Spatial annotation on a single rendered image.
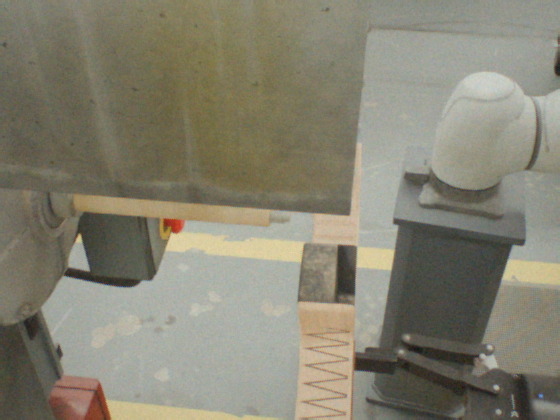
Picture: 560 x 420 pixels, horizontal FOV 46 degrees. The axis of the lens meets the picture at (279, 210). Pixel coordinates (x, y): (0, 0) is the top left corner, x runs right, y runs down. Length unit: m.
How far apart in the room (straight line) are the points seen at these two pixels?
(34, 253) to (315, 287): 0.27
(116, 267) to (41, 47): 0.66
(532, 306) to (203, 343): 1.06
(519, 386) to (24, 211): 0.51
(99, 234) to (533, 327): 1.59
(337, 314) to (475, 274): 1.05
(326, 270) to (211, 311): 1.65
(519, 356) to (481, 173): 0.87
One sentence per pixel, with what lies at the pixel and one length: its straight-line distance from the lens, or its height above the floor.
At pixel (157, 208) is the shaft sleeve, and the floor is 1.25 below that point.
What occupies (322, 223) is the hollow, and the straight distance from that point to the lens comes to 0.65.
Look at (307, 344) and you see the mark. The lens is 0.56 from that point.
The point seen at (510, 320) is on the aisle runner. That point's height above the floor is 0.00.
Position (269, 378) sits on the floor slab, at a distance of 2.01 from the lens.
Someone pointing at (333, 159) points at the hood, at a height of 1.43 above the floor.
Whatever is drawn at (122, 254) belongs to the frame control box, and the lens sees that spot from 0.98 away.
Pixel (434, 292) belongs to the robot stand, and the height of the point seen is 0.48.
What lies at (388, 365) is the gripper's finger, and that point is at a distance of 0.73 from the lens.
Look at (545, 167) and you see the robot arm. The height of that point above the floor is 0.82.
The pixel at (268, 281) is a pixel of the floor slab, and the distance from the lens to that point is 2.25.
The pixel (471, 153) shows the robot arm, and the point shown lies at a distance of 1.40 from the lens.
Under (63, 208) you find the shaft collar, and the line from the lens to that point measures 0.64.
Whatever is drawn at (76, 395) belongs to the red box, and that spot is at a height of 0.62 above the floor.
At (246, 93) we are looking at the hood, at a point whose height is 1.47.
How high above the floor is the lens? 1.65
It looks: 41 degrees down
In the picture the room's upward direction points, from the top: straight up
